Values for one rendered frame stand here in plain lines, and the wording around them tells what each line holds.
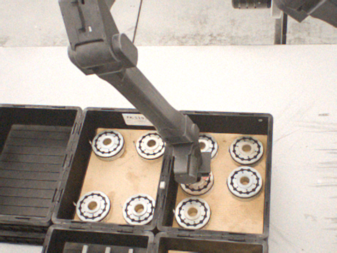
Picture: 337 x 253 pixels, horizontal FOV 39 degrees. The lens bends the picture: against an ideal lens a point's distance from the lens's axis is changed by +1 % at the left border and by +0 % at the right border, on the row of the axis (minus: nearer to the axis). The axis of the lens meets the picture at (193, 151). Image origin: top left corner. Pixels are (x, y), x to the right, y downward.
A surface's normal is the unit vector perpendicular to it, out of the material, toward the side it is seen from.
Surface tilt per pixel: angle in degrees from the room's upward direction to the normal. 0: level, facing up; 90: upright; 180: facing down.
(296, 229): 0
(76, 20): 51
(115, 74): 99
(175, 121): 68
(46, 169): 0
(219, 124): 90
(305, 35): 0
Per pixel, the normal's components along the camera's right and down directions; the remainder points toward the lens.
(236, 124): -0.11, 0.86
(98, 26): -0.29, 0.33
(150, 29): -0.11, -0.51
